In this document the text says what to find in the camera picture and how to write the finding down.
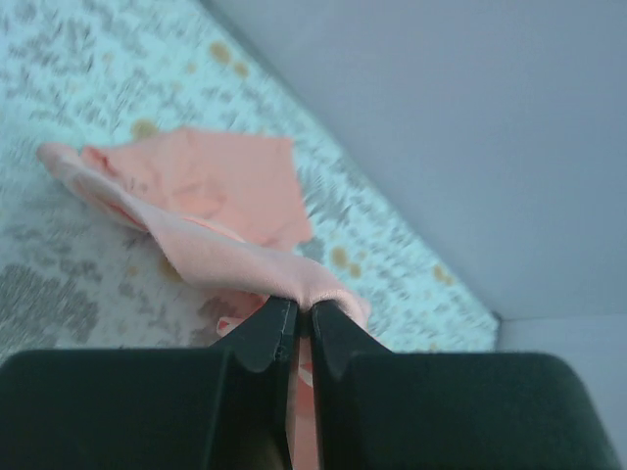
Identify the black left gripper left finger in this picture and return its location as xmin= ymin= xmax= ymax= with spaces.
xmin=212 ymin=298 xmax=299 ymax=372

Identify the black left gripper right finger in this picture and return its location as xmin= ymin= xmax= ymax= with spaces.
xmin=311 ymin=301 xmax=390 ymax=380

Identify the salmon pink t shirt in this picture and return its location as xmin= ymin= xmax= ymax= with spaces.
xmin=36 ymin=125 xmax=372 ymax=470

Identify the floral patterned table mat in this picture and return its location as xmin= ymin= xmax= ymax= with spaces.
xmin=1 ymin=1 xmax=498 ymax=355

